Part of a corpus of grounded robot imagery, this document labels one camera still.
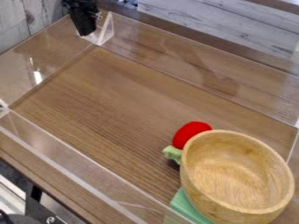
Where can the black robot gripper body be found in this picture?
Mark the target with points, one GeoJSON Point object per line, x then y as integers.
{"type": "Point", "coordinates": [85, 4]}

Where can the green foam block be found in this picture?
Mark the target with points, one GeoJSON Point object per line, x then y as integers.
{"type": "Point", "coordinates": [184, 207]}

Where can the red plush strawberry toy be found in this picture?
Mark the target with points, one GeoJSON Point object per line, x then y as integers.
{"type": "Point", "coordinates": [173, 151]}

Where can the wooden bowl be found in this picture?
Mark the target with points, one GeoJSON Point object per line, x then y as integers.
{"type": "Point", "coordinates": [236, 178]}

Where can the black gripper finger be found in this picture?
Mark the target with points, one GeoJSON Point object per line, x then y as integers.
{"type": "Point", "coordinates": [85, 17]}

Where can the clear acrylic corner bracket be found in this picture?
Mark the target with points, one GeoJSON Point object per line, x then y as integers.
{"type": "Point", "coordinates": [105, 32]}

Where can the clear acrylic front wall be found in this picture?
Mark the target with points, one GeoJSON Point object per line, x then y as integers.
{"type": "Point", "coordinates": [85, 186]}

